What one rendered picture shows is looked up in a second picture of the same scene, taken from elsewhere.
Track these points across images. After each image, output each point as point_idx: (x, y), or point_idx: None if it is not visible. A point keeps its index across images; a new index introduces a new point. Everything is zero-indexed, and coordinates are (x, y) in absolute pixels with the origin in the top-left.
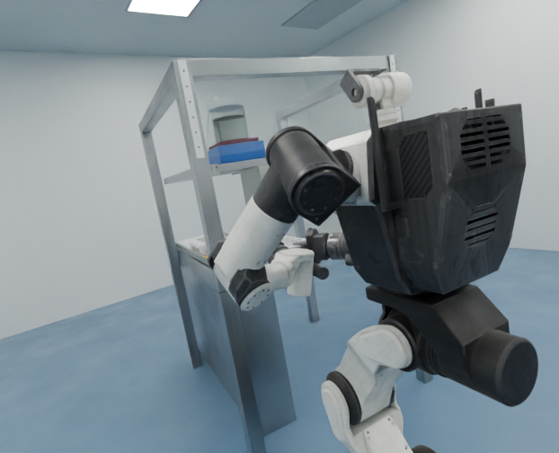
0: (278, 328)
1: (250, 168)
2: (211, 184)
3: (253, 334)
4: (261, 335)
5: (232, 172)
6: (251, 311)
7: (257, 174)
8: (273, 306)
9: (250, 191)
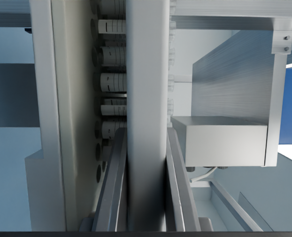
0: None
1: (244, 120)
2: (282, 12)
3: None
4: None
5: (214, 112)
6: (36, 87)
7: (249, 123)
8: (34, 122)
9: (205, 118)
